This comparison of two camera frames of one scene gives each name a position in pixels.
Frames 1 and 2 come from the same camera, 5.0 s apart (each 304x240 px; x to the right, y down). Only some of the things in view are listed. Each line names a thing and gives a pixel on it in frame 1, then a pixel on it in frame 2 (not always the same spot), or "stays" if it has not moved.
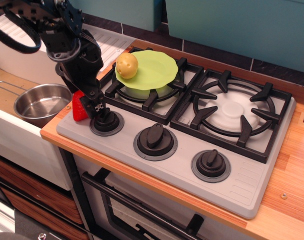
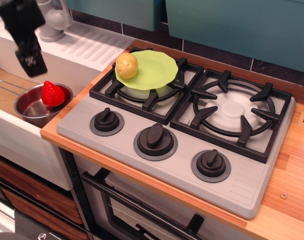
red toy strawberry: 79,113 -> 52,95
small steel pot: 39,104 stays
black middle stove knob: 155,142 stays
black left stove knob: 106,123 stays
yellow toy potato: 126,65 stays
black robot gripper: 80,61 -> 21,18
